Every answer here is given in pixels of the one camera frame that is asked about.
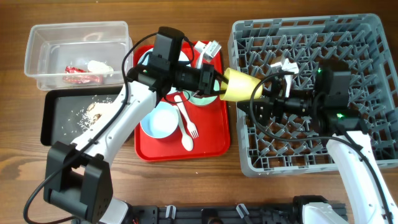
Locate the black plastic tray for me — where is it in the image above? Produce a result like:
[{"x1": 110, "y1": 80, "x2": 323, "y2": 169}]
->
[{"x1": 40, "y1": 86, "x2": 121, "y2": 146}]

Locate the grey dishwasher rack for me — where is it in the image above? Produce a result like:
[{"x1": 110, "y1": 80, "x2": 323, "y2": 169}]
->
[{"x1": 228, "y1": 14, "x2": 397, "y2": 177}]

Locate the light blue bowl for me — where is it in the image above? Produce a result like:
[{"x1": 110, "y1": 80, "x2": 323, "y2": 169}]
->
[{"x1": 140, "y1": 101, "x2": 178, "y2": 139}]

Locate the yellow plastic cup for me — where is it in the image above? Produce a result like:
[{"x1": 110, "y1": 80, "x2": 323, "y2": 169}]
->
[{"x1": 220, "y1": 68, "x2": 261, "y2": 102}]

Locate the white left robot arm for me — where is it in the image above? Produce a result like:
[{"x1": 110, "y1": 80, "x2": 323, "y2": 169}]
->
[{"x1": 36, "y1": 27, "x2": 228, "y2": 223}]

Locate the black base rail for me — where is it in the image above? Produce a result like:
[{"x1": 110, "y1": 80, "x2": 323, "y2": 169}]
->
[{"x1": 132, "y1": 203, "x2": 299, "y2": 224}]

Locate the white plastic fork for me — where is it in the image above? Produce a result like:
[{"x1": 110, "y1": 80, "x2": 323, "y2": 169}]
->
[{"x1": 174, "y1": 95, "x2": 198, "y2": 139}]

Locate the mint green bowl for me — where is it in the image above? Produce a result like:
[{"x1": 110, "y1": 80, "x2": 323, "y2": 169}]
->
[{"x1": 183, "y1": 91, "x2": 217, "y2": 106}]

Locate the white crumpled tissue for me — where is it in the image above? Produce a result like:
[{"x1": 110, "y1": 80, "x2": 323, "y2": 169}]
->
[{"x1": 87, "y1": 60, "x2": 114, "y2": 77}]

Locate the food scraps and rice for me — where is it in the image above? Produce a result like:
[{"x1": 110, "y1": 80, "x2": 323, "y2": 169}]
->
[{"x1": 62, "y1": 95, "x2": 114, "y2": 136}]

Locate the red plastic tray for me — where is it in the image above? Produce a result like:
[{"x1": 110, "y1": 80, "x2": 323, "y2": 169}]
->
[{"x1": 132, "y1": 41, "x2": 231, "y2": 162}]

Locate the light blue plate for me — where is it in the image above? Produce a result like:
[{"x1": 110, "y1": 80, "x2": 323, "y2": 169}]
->
[{"x1": 138, "y1": 48, "x2": 189, "y2": 95}]

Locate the clear plastic bin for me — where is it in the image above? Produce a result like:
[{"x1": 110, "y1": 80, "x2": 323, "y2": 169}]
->
[{"x1": 24, "y1": 21, "x2": 132, "y2": 91}]

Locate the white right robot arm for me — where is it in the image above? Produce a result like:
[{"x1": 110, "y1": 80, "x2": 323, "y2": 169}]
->
[{"x1": 239, "y1": 60, "x2": 397, "y2": 223}]

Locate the white plastic spoon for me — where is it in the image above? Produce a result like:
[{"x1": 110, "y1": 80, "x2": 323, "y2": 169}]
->
[{"x1": 174, "y1": 105, "x2": 193, "y2": 151}]

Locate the red strawberry cake wrapper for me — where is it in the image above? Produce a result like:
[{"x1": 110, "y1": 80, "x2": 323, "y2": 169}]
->
[{"x1": 62, "y1": 66, "x2": 103, "y2": 85}]

